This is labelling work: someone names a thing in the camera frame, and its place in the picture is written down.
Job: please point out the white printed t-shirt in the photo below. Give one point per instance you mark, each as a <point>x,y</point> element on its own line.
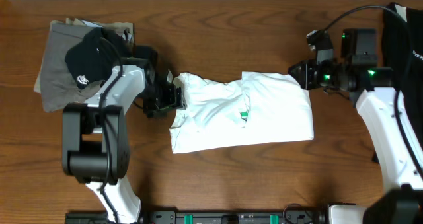
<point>258,108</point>

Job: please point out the black t-shirt on right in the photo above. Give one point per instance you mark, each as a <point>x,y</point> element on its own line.
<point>405,61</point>

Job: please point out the beige folded garment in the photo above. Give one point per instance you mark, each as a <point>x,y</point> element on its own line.
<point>125,26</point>

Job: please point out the grey folded garment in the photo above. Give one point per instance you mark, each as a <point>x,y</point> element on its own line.
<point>57,86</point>

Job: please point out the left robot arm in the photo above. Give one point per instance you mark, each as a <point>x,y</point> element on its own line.
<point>95,144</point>

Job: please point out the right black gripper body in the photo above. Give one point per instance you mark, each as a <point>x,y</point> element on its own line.
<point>327,74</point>

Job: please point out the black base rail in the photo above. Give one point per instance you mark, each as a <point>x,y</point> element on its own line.
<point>295,216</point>

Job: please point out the black folded garment with logo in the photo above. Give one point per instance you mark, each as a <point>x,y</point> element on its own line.
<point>93,58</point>

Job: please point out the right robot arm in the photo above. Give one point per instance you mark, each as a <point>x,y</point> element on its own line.
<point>396,146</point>

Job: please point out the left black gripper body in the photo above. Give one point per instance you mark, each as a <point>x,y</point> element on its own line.
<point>162,98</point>

